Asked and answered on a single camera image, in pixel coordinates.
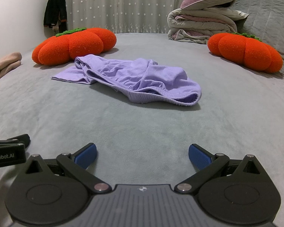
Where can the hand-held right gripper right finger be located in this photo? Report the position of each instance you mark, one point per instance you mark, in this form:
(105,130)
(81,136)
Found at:
(198,157)

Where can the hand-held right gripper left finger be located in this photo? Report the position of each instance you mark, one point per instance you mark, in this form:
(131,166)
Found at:
(86,156)

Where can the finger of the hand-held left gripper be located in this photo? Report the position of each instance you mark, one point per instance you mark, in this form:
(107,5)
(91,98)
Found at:
(22,139)

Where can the purple pants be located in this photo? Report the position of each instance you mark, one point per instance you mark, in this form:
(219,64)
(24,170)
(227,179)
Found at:
(137,80)

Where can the folded beige cloth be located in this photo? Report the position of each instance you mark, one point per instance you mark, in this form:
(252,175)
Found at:
(4,66)

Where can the orange pumpkin cushion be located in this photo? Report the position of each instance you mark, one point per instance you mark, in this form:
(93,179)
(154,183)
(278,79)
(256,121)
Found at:
(75,46)
(246,50)

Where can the black hanging garment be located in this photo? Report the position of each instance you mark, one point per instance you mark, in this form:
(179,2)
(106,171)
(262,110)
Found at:
(55,7)

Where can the grey star-print curtain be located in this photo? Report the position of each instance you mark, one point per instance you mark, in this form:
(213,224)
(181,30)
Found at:
(127,7)

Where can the grey quilted headboard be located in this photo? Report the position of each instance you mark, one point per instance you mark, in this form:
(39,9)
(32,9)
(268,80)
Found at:
(267,11)

